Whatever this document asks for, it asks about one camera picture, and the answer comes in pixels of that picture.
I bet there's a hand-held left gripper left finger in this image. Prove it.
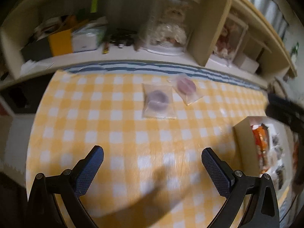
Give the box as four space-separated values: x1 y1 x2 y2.
25 145 104 228

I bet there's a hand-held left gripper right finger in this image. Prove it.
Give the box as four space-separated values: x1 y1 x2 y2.
201 147 281 228

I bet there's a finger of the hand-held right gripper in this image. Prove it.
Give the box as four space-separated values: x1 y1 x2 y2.
265 92 304 134

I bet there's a white shallow cardboard box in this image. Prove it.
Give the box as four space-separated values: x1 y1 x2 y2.
234 116 298 196

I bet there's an orange snack packet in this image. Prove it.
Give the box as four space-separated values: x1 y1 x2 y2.
251 124 270 175

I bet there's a clear pink donut packet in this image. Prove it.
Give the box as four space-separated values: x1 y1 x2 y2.
168 74 205 106

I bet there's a clear purple donut packet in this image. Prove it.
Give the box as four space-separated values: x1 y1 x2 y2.
142 83 177 120

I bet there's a yellow checked tablecloth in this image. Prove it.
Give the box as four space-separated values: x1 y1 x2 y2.
25 70 291 228

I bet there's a small white box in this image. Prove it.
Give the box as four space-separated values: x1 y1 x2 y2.
234 52 260 73

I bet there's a green bottle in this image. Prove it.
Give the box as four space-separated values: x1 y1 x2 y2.
291 41 300 58

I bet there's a red doll in clear case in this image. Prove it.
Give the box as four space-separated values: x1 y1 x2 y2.
212 16 249 61

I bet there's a grey curtain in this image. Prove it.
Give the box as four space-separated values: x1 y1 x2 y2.
251 0 289 39

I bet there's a wooden shelf unit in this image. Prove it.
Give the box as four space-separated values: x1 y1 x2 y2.
0 0 299 89

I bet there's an orange box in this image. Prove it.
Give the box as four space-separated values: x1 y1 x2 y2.
48 16 89 58

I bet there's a tissue box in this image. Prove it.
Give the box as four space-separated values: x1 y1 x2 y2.
71 24 108 53

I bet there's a dark green box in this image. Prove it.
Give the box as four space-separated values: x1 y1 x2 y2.
20 37 52 61

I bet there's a white doll in clear case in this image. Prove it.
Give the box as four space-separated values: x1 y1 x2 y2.
147 0 198 53

